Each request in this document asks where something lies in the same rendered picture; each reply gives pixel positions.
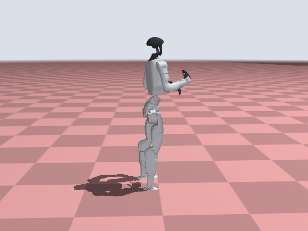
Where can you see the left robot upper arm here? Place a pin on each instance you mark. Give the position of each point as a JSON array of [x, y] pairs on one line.
[[144, 80]]

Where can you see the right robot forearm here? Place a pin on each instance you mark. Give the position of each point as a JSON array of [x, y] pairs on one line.
[[176, 85]]

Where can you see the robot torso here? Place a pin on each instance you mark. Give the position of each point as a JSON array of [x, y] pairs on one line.
[[154, 86]]

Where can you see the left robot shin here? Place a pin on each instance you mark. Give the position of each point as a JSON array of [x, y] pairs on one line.
[[142, 162]]

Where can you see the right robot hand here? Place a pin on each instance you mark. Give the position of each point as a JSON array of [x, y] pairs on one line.
[[186, 74]]

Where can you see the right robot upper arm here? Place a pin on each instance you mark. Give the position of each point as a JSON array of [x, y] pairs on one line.
[[161, 66]]

